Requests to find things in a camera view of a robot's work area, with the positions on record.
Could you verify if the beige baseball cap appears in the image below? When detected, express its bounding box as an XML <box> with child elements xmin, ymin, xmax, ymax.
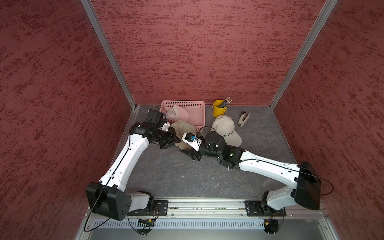
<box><xmin>171</xmin><ymin>121</ymin><xmax>197</xmax><ymax>150</ymax></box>

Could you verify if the white Colorado baseball cap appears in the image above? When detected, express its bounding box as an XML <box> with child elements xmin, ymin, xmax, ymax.
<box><xmin>212</xmin><ymin>115</ymin><xmax>242</xmax><ymax>147</ymax></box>

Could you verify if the pink cloth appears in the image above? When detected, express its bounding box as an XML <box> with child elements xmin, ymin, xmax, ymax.
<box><xmin>168</xmin><ymin>105</ymin><xmax>189</xmax><ymax>122</ymax></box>

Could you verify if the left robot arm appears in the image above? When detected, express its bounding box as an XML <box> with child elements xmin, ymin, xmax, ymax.
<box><xmin>86</xmin><ymin>110</ymin><xmax>181</xmax><ymax>221</ymax></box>

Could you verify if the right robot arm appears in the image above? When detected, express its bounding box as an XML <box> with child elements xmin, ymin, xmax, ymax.
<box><xmin>182</xmin><ymin>131</ymin><xmax>322</xmax><ymax>216</ymax></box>

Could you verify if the yellow pencil cup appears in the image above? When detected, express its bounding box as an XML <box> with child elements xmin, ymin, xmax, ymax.
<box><xmin>213</xmin><ymin>100</ymin><xmax>227</xmax><ymax>118</ymax></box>

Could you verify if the pink plastic basket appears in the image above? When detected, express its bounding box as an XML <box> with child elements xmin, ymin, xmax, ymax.
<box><xmin>160</xmin><ymin>100</ymin><xmax>206</xmax><ymax>130</ymax></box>

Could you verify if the beige stapler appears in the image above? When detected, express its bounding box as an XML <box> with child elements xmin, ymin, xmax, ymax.
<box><xmin>238</xmin><ymin>112</ymin><xmax>251</xmax><ymax>128</ymax></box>

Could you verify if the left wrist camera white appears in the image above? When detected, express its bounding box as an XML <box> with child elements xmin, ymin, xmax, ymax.
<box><xmin>161</xmin><ymin>122</ymin><xmax>171</xmax><ymax>132</ymax></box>

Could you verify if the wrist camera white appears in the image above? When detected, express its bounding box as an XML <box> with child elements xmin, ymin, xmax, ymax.
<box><xmin>161</xmin><ymin>122</ymin><xmax>171</xmax><ymax>132</ymax></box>
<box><xmin>182</xmin><ymin>133</ymin><xmax>203</xmax><ymax>152</ymax></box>

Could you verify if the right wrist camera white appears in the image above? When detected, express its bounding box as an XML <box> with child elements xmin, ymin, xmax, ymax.
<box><xmin>182</xmin><ymin>133</ymin><xmax>203</xmax><ymax>152</ymax></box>

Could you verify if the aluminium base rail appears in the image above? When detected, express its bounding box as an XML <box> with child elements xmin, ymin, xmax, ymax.
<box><xmin>85</xmin><ymin>197</ymin><xmax>329</xmax><ymax>219</ymax></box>

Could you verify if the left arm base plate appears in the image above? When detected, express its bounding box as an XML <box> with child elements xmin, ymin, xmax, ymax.
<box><xmin>129</xmin><ymin>200</ymin><xmax>169</xmax><ymax>217</ymax></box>

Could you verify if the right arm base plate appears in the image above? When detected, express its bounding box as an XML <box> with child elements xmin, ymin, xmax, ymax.
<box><xmin>244</xmin><ymin>201</ymin><xmax>287</xmax><ymax>218</ymax></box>

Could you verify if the left corner aluminium post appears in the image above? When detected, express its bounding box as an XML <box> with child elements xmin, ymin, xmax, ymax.
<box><xmin>81</xmin><ymin>0</ymin><xmax>137</xmax><ymax>110</ymax></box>

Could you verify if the corner aluminium post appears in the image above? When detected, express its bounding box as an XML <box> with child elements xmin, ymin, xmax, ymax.
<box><xmin>269</xmin><ymin>0</ymin><xmax>338</xmax><ymax>110</ymax></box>
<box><xmin>81</xmin><ymin>0</ymin><xmax>137</xmax><ymax>110</ymax></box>

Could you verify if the right corner aluminium post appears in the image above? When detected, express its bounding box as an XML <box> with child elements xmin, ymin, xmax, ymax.
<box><xmin>269</xmin><ymin>0</ymin><xmax>338</xmax><ymax>110</ymax></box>

